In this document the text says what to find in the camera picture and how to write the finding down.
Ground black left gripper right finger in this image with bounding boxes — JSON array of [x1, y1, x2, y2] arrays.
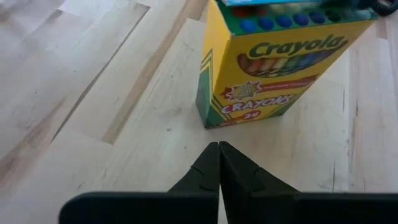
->
[[220, 141, 398, 224]]

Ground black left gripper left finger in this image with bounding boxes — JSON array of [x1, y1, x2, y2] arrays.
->
[[58, 141, 221, 224]]

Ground black spiral wrist coil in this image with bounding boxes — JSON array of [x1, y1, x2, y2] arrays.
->
[[371, 0, 398, 17]]

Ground Crayola crayon box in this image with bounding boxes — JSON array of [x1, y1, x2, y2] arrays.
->
[[195, 0, 379, 130]]

